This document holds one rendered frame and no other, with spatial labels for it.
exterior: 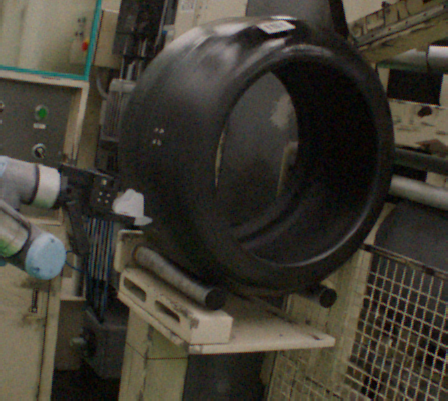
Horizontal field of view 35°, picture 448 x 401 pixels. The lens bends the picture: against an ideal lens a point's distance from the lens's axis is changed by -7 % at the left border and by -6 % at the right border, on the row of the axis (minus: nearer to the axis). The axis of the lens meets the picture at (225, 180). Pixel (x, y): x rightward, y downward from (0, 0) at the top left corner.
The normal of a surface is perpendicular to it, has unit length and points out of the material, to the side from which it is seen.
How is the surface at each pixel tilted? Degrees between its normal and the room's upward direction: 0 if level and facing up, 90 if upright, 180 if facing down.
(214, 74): 67
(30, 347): 90
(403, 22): 90
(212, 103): 86
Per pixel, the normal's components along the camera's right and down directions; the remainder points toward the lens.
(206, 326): 0.50, 0.18
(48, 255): 0.76, 0.19
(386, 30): -0.85, -0.08
